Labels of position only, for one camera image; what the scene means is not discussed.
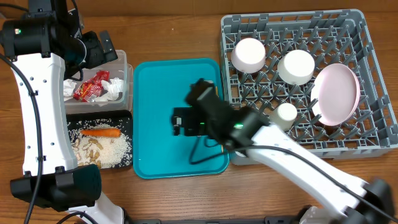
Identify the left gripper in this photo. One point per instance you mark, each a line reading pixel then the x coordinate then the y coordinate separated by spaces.
pixel 101 56

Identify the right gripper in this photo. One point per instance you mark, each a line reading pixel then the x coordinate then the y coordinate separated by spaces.
pixel 196 126

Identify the white tissue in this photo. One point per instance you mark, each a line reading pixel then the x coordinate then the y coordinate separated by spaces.
pixel 112 88

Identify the red snack wrapper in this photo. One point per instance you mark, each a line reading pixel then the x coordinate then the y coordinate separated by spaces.
pixel 89 90

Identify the orange carrot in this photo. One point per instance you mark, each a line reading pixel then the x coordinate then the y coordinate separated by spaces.
pixel 108 132

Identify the pink bowl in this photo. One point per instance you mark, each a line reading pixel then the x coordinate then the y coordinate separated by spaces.
pixel 248 56

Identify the peanut shells and rice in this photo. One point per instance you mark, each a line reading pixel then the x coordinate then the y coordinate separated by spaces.
pixel 102 149

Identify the white cup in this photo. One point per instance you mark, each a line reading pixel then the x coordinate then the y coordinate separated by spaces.
pixel 284 116

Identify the small white bowl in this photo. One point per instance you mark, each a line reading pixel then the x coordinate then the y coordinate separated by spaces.
pixel 296 67

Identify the white round plate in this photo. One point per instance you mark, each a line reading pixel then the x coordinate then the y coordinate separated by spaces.
pixel 336 92

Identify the white napkin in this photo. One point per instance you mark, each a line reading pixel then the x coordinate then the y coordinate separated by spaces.
pixel 68 88

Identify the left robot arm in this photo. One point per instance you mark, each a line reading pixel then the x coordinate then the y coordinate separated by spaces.
pixel 44 47

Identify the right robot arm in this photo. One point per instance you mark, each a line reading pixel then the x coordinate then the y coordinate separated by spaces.
pixel 344 198

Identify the grey dishwasher rack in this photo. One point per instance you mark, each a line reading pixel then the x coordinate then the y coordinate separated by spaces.
pixel 337 36

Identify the clear plastic bin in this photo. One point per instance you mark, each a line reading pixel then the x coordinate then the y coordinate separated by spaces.
pixel 118 69

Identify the teal serving tray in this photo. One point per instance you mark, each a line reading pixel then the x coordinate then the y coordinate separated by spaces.
pixel 159 87

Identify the black tray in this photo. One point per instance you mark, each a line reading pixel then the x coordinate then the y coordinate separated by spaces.
pixel 124 118

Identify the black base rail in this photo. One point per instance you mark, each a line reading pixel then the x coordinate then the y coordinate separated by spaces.
pixel 217 221

